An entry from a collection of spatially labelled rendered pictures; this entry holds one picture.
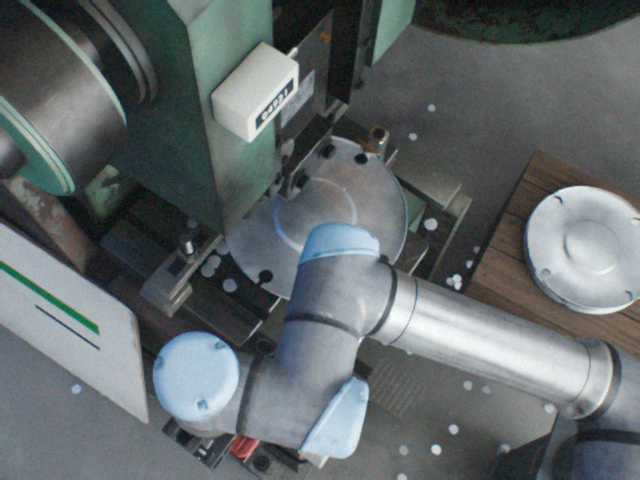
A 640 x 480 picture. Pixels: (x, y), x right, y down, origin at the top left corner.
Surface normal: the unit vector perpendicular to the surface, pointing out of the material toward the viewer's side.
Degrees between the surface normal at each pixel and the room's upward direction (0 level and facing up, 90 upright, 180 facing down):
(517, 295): 0
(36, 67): 34
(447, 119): 0
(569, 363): 22
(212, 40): 90
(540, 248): 0
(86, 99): 64
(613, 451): 38
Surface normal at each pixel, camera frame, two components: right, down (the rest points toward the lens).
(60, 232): 0.79, 0.41
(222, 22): 0.81, 0.55
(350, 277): 0.39, -0.29
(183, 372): 0.05, -0.40
